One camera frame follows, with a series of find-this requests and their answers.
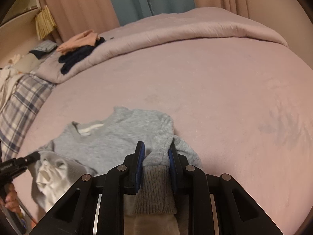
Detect person left hand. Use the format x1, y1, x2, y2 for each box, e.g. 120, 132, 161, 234
1, 183, 21, 214

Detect folded pink duvet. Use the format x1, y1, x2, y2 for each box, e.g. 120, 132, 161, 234
36, 7, 288, 84

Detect peach folded garment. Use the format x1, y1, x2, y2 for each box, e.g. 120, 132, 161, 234
56, 30, 100, 55

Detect yellow fringed cloth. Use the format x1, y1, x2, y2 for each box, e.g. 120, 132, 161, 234
34, 5, 56, 40

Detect pink curtain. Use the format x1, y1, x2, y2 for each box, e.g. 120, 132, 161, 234
39, 0, 120, 42

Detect white wall shelf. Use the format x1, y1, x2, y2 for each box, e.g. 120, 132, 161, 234
1, 0, 41, 67

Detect grey New York sweatshirt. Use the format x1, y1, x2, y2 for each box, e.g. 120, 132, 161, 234
30, 107, 202, 234

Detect white crumpled clothes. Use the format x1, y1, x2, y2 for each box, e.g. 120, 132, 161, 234
0, 54, 24, 111

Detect pink bed sheet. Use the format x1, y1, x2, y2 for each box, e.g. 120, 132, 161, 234
19, 38, 312, 234

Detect dark navy folded garment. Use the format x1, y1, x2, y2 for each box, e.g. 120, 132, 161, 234
58, 37, 106, 75

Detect small plaid folded cloth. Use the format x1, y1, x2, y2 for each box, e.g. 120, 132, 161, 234
29, 40, 58, 60

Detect plaid pillow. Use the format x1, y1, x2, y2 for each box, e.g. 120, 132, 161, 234
1, 74, 55, 161

